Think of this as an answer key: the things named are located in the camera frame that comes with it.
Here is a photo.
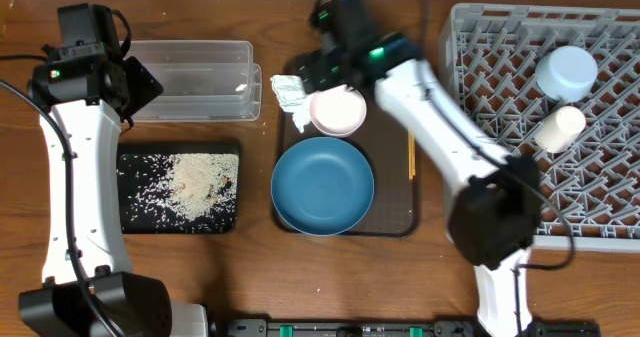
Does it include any pink bowl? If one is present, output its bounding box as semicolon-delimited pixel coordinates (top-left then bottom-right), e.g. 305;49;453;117
310;85;367;137

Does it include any dark blue plate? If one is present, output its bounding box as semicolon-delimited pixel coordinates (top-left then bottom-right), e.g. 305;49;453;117
271;137;375;236

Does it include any rice food waste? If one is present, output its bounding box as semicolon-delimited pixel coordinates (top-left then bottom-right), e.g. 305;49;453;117
119;152;240;231

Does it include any light blue bowl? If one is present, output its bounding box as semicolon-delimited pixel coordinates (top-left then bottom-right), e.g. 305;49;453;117
535;46;598;103

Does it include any cream plastic cup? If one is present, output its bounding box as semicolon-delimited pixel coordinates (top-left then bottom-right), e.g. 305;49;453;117
534;106;586;153

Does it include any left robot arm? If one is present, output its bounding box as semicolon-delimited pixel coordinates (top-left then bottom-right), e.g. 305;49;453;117
1;40;209;336

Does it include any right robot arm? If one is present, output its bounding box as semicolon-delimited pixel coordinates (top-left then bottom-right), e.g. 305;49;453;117
296;0;575;336

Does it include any grey dishwasher rack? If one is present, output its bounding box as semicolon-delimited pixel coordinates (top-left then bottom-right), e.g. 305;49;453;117
439;3;639;253

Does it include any crumpled white napkin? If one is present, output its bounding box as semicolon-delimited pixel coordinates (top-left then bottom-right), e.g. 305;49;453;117
270;75;311;133

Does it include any brown serving tray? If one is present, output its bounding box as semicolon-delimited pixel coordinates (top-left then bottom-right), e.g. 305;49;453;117
271;101;419;237

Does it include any clear plastic bin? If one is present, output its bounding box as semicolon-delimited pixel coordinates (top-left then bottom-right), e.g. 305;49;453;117
129;40;262;123

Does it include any black tray bin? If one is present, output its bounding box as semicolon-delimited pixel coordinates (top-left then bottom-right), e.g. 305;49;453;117
115;142;241;235

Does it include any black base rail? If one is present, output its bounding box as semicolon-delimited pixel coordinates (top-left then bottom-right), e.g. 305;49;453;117
215;319;601;337

